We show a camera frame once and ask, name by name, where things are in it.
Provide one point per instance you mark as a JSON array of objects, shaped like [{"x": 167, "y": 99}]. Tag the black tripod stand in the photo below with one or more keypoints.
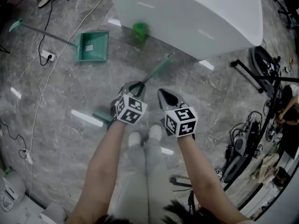
[{"x": 261, "y": 78}]

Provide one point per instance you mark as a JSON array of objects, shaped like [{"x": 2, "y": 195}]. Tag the black office chair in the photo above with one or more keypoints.
[{"x": 288, "y": 10}]

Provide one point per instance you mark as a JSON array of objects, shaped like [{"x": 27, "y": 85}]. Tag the round black device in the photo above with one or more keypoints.
[{"x": 264, "y": 62}]

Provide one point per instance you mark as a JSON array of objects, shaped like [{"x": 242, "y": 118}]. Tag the person's right forearm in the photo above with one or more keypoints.
[{"x": 201, "y": 171}]

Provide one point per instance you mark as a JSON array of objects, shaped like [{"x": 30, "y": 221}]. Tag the person's leg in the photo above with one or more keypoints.
[
  {"x": 155, "y": 162},
  {"x": 132, "y": 178}
]

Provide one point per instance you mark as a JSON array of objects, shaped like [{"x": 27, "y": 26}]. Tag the beige crumpled cloth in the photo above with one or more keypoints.
[{"x": 267, "y": 167}]

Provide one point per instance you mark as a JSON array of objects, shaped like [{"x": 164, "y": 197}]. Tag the person's right white shoe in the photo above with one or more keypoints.
[{"x": 155, "y": 132}]

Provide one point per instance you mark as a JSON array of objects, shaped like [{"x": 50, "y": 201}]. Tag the white bathtub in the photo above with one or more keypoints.
[{"x": 187, "y": 15}]

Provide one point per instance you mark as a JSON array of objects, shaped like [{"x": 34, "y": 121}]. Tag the person's left forearm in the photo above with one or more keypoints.
[{"x": 102, "y": 162}]

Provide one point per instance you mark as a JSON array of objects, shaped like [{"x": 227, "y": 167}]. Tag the black folded stand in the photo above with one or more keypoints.
[{"x": 181, "y": 183}]

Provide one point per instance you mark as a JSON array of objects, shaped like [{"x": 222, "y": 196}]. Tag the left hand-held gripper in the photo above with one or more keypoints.
[{"x": 127, "y": 108}]

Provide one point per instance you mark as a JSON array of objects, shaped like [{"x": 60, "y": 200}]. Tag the person's right leg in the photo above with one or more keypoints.
[{"x": 155, "y": 162}]

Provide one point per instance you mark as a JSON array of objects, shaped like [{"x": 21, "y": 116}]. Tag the green broom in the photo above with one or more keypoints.
[{"x": 158, "y": 68}]

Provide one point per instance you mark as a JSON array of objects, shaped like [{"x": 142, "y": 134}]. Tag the person's left leg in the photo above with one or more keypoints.
[{"x": 132, "y": 178}]

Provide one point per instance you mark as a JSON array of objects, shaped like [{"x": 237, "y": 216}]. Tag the green plastic container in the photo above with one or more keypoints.
[{"x": 139, "y": 30}]

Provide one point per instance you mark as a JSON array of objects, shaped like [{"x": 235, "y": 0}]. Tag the grey marble floor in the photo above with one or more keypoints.
[{"x": 81, "y": 90}]

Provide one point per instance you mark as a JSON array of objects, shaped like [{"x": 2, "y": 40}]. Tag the white curved counter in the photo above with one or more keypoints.
[{"x": 273, "y": 199}]

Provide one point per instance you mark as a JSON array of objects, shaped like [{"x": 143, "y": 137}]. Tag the white power strip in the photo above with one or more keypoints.
[{"x": 49, "y": 55}]

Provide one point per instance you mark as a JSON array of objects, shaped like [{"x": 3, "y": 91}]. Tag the pile of black equipment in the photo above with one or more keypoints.
[{"x": 245, "y": 136}]

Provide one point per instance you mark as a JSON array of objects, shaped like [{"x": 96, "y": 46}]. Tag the person's left white shoe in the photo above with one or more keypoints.
[{"x": 134, "y": 139}]

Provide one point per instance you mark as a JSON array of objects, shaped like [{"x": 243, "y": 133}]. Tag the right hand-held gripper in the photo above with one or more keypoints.
[{"x": 181, "y": 122}]

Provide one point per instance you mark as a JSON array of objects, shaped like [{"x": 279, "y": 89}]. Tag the white power adapter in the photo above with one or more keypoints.
[{"x": 29, "y": 156}]

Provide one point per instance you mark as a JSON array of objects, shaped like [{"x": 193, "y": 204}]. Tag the person's white shoe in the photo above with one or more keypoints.
[
  {"x": 155, "y": 132},
  {"x": 134, "y": 139}
]

